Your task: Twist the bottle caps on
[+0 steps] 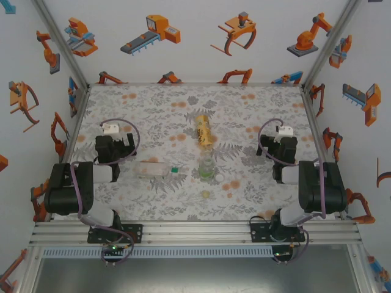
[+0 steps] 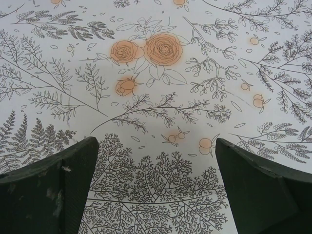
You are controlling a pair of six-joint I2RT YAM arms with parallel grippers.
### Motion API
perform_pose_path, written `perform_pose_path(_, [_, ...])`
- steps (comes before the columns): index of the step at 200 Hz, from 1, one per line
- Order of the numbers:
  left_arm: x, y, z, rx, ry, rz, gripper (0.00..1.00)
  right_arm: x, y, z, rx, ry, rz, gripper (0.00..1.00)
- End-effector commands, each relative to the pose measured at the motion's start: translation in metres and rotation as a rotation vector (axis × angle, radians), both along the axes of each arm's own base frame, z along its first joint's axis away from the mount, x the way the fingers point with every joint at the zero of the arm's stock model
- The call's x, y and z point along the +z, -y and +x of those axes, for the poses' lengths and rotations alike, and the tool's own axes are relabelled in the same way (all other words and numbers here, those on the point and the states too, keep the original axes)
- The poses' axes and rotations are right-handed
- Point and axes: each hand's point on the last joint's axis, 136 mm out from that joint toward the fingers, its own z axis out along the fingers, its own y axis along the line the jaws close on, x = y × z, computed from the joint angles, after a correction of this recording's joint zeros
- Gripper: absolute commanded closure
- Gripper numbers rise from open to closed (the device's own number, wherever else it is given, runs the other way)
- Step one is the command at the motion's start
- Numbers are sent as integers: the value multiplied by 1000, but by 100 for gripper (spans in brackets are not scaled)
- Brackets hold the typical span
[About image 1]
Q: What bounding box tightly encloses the clear bottle green band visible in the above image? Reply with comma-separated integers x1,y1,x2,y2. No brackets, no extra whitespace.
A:
134,160,189,181

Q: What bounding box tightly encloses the yellow label bottle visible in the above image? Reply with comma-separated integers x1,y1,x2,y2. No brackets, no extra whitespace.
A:
193,113,218,155

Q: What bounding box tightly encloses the clear bottle green label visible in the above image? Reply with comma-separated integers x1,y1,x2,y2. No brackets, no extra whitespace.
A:
197,152,215,184

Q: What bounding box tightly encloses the floral patterned table cover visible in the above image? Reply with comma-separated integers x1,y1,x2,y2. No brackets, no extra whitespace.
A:
62,85,340,222

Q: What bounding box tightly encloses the grey metal shelf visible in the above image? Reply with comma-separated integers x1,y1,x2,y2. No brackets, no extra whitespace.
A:
30,258,360,293

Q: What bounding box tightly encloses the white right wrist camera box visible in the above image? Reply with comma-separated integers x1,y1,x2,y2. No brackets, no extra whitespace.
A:
276,124,294,139

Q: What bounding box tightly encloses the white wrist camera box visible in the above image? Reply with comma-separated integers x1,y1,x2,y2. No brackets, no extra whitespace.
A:
276,124,294,139
101,123,120,136

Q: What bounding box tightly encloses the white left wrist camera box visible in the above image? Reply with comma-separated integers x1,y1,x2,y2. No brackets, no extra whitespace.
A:
101,123,120,136

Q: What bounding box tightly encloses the aluminium frame side rail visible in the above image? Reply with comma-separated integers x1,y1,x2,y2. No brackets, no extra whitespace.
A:
45,86,92,223
301,86,349,222

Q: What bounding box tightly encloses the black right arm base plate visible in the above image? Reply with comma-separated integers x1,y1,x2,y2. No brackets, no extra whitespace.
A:
250,220,306,244

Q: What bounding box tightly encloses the thin aluminium frame rail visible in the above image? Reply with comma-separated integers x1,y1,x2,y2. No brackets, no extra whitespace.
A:
88,81,303,87

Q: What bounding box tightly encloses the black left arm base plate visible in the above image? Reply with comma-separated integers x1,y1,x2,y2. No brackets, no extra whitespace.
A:
87,224,144,244

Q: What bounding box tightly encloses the wide aluminium frame rail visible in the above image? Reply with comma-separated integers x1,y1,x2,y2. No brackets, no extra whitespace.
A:
29,221,363,247

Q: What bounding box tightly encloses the aluminium frame post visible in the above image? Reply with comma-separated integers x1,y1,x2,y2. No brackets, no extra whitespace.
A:
32,0,91,89
301,0,363,89

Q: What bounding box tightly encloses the grey slotted cable duct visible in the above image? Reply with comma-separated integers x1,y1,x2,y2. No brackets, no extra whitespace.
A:
41,246,273,259

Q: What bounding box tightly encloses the short aluminium frame leg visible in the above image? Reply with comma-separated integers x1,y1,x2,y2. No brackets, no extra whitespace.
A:
347,244,377,293
16,246,43,293

